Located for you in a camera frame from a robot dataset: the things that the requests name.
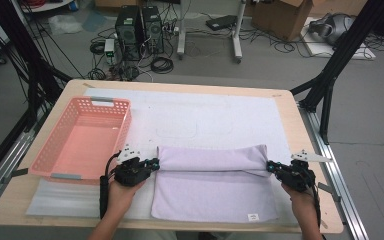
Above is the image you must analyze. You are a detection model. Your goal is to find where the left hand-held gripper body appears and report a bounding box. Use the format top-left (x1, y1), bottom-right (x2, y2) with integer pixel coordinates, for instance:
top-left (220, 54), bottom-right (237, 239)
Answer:
top-left (113, 143), bottom-right (155, 188)

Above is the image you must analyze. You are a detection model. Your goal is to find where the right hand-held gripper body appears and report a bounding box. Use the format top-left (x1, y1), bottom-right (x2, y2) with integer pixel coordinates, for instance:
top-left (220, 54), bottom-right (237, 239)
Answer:
top-left (276, 149), bottom-right (334, 193)

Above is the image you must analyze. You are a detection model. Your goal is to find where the pink plastic basket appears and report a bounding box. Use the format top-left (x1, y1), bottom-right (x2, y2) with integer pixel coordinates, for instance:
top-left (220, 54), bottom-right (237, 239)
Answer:
top-left (28, 95), bottom-right (133, 187)

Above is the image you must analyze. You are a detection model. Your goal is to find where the lilac printed garment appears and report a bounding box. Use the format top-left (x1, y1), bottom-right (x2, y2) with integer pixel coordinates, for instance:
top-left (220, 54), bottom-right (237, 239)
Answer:
top-left (150, 143), bottom-right (279, 224)

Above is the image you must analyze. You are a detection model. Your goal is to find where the person's left hand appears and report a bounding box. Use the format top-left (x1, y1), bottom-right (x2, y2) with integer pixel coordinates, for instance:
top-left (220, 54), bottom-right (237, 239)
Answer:
top-left (108, 179), bottom-right (146, 218)

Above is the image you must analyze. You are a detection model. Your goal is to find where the person's right hand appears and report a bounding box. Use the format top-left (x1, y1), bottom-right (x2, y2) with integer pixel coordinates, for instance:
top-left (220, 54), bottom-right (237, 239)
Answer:
top-left (281, 183), bottom-right (318, 219)

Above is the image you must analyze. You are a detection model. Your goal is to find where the person's grey clothing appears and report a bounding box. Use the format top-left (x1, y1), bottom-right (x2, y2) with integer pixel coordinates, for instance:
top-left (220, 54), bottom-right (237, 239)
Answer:
top-left (139, 230), bottom-right (248, 240)

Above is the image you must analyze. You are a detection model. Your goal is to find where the white grid mat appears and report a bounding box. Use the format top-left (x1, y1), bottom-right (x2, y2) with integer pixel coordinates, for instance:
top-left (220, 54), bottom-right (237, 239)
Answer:
top-left (25, 87), bottom-right (311, 225)

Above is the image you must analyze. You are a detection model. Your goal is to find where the white flat board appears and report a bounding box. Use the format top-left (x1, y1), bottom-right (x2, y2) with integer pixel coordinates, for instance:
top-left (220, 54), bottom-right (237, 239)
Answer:
top-left (300, 16), bottom-right (377, 61)

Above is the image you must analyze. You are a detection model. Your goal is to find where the small white box green light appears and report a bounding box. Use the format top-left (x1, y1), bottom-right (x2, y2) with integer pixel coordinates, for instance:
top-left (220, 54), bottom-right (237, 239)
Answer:
top-left (103, 38), bottom-right (116, 58)

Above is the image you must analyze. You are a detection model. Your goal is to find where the white metal stand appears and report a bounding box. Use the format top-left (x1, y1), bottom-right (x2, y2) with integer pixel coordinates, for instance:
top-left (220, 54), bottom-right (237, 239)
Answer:
top-left (176, 0), bottom-right (248, 64)

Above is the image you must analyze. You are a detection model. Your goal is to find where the large black computer tower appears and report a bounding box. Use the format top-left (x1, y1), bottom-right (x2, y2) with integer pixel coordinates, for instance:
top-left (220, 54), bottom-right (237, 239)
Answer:
top-left (114, 5), bottom-right (144, 62)

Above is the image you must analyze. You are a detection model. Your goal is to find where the slim black computer tower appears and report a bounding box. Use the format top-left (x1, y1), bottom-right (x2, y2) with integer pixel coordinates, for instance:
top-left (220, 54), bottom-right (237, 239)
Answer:
top-left (141, 5), bottom-right (165, 55)

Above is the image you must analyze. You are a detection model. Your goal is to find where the open cardboard box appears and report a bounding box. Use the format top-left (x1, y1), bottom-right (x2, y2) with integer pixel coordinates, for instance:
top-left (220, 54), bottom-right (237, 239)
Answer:
top-left (250, 0), bottom-right (314, 42)

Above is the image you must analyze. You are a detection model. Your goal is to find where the grey rounded machine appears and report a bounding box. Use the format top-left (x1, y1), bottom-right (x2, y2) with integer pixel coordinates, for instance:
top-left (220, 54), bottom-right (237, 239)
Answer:
top-left (308, 12), bottom-right (356, 46)

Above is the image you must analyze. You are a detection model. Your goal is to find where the flat black device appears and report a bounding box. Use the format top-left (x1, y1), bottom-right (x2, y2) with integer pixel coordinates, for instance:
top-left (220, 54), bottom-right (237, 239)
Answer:
top-left (205, 14), bottom-right (238, 32)

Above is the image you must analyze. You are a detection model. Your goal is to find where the blue sheet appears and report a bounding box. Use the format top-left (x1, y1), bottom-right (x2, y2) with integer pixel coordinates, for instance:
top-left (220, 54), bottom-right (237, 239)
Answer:
top-left (81, 9), bottom-right (108, 33)

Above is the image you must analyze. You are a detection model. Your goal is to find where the clear plastic bag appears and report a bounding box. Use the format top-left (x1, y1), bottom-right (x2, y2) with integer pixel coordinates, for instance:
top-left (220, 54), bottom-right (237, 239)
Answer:
top-left (48, 13), bottom-right (84, 36)

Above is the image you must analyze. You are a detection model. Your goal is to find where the white round table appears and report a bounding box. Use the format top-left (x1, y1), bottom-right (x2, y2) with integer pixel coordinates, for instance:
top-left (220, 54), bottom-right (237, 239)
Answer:
top-left (19, 0), bottom-right (74, 14)

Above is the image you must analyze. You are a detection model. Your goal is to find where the grey metal bracket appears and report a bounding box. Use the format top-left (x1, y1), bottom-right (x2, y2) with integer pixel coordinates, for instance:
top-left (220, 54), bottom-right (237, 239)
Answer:
top-left (1, 167), bottom-right (29, 184)
top-left (317, 181), bottom-right (342, 203)

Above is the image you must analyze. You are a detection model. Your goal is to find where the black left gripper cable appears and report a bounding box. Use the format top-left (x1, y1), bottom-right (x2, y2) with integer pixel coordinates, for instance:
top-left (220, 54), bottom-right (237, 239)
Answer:
top-left (99, 151), bottom-right (123, 220)

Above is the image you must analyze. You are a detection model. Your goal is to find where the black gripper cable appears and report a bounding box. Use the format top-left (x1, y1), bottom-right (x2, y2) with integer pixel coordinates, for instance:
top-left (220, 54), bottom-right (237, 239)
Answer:
top-left (99, 151), bottom-right (123, 220)
top-left (309, 186), bottom-right (323, 232)

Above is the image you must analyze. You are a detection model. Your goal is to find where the aluminium rail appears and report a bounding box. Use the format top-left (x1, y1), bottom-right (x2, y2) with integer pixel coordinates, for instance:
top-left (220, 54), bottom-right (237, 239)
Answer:
top-left (0, 109), bottom-right (48, 218)
top-left (298, 103), bottom-right (369, 240)

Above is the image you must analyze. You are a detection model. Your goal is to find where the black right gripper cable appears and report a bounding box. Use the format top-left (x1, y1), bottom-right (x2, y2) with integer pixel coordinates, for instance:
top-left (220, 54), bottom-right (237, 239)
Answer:
top-left (309, 186), bottom-right (323, 232)

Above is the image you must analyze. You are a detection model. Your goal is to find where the coiled black cable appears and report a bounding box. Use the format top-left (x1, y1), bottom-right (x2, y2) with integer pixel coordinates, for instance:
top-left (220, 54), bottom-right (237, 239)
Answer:
top-left (150, 56), bottom-right (175, 75)

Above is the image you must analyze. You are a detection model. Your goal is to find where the black frame strut with cables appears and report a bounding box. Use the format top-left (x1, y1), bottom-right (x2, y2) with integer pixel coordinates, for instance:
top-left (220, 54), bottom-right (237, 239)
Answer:
top-left (0, 0), bottom-right (74, 134)

